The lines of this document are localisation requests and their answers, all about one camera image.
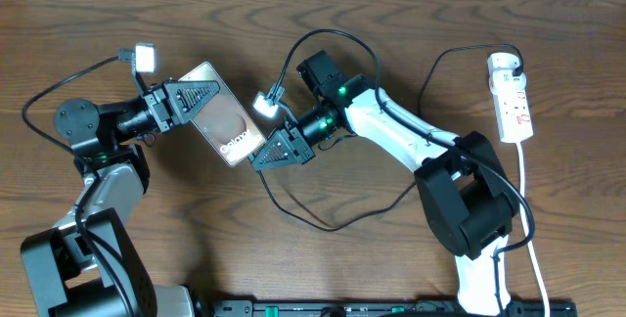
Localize black charging cable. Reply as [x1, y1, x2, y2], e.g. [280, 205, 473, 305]
[248, 43, 525, 233]

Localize black mounting rail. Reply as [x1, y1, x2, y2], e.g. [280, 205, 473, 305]
[195, 299, 578, 317]

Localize white charger plug adapter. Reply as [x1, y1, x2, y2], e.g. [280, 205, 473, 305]
[487, 52, 520, 75]

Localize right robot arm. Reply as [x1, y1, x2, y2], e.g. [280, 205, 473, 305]
[251, 50, 518, 316]

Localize white power strip cord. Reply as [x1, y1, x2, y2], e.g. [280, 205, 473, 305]
[515, 141, 552, 317]

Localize white power strip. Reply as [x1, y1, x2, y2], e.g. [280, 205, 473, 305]
[489, 69, 533, 144]

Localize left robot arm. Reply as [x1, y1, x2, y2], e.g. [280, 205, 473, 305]
[21, 80, 220, 316]

